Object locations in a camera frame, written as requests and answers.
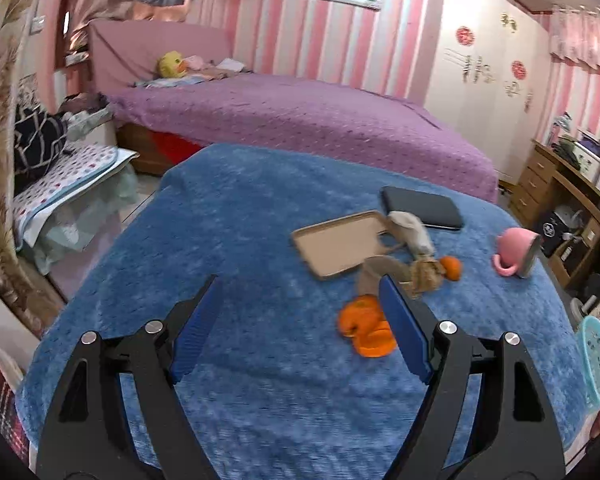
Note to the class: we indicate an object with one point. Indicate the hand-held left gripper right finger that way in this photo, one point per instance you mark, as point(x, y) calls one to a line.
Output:
point(405, 330)

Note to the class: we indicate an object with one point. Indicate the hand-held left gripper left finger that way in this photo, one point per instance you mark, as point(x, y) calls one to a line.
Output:
point(200, 330)

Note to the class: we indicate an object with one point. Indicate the orange plush toy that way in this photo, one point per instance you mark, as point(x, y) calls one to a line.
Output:
point(367, 330)

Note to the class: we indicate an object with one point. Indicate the brown paper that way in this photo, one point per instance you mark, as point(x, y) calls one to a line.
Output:
point(425, 275)

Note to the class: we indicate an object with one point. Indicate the small orange peel piece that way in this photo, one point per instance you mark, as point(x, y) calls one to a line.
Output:
point(450, 268)

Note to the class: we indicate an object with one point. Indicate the teal plastic basket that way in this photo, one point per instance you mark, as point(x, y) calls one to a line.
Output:
point(597, 360)

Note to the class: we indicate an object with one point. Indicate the tan phone case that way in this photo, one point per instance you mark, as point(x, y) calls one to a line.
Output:
point(335, 245)

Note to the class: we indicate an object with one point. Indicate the black phone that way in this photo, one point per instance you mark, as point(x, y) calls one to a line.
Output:
point(425, 207)

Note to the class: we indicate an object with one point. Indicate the pink metal cup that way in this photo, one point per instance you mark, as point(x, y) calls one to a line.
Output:
point(512, 250)

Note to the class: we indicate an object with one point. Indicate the light green cloth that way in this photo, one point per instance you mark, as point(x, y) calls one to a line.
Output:
point(80, 225)

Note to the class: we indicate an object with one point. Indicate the black paper bag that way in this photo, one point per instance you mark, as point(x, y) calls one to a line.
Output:
point(550, 230)

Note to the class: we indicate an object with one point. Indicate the red bed skirt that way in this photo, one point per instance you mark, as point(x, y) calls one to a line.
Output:
point(172, 147)

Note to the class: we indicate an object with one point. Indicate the wooden desk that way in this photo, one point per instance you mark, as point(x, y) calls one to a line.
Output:
point(530, 185)

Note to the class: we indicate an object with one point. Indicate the polka dot cushion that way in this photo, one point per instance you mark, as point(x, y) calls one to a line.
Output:
point(70, 175)

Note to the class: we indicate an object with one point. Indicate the plaid red cloth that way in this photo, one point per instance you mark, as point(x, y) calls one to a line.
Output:
point(0, 400)

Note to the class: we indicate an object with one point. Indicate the white wardrobe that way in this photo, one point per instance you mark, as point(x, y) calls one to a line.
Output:
point(480, 110)

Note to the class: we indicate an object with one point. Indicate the purple bed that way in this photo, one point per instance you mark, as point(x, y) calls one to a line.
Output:
point(305, 120)

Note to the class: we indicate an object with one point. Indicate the black white patterned bag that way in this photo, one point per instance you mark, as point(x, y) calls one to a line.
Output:
point(37, 142)

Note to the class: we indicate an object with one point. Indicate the floral beige curtain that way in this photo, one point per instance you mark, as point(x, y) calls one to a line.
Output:
point(5, 160)

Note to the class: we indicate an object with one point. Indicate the yellow duck plush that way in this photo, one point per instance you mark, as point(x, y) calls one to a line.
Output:
point(171, 65)

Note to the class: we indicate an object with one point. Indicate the pink soft toy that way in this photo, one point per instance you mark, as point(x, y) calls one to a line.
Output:
point(195, 62)

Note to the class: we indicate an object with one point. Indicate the pink covered headboard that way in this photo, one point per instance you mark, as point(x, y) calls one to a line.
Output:
point(130, 55)

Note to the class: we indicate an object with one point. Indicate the pink patterned valance curtain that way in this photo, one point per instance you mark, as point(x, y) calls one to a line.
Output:
point(585, 40)

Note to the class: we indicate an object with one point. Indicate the wall switch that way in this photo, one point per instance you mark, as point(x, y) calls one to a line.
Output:
point(38, 22)

